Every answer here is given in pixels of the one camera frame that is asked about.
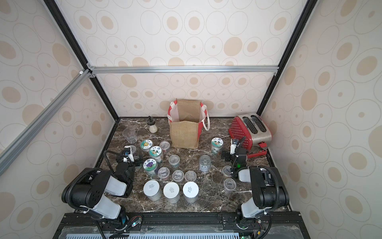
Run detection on horizontal aluminium rail back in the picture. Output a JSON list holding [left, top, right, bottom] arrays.
[[90, 65, 279, 74]]

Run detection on wide jar strawberry label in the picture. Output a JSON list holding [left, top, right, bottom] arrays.
[[211, 137, 224, 154]]

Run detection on seed jar red label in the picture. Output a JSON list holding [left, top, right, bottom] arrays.
[[222, 165, 232, 178]]

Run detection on glass sugar jar black lid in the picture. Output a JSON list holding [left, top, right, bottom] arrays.
[[147, 116, 158, 133]]

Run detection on small jar red label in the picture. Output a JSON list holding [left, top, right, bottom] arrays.
[[158, 167, 170, 181]]

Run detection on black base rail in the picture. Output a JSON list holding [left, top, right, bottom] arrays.
[[54, 212, 310, 239]]

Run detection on wide jar pineapple lid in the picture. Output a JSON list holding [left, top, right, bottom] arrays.
[[149, 146, 163, 163]]

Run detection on small clear jar dark seeds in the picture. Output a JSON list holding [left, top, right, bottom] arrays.
[[129, 145, 137, 156]]

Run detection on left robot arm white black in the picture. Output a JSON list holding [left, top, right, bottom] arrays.
[[61, 154, 143, 230]]

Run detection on clear plastic cup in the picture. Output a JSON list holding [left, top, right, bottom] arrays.
[[122, 128, 137, 144]]

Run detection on seed jar sunflower label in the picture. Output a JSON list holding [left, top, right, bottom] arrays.
[[140, 139, 153, 152]]

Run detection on seed jar orange label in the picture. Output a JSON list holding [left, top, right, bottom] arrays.
[[172, 170, 185, 183]]

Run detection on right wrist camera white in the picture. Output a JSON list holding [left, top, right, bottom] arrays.
[[230, 138, 239, 154]]

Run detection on aluminium rail left wall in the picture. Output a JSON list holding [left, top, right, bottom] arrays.
[[1, 69, 91, 174]]

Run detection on wide jar dark lid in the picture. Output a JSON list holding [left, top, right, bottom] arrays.
[[183, 182, 199, 203]]

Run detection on red burlap canvas bag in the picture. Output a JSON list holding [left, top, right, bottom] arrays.
[[167, 99, 210, 149]]

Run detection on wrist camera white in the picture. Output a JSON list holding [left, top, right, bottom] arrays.
[[122, 145, 134, 163], [230, 138, 239, 154]]

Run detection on seed jar green label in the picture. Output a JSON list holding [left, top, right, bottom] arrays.
[[169, 154, 180, 168]]

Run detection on wide jar white bottom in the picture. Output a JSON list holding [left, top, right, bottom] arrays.
[[163, 182, 180, 204]]

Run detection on wide jar purple flower label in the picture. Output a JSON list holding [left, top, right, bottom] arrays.
[[143, 158, 158, 177]]

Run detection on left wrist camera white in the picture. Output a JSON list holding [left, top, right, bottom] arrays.
[[122, 145, 134, 163]]

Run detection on red silver toaster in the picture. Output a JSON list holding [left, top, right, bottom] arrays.
[[228, 113, 272, 158]]

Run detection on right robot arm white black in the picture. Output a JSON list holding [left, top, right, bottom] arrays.
[[221, 147, 289, 223]]

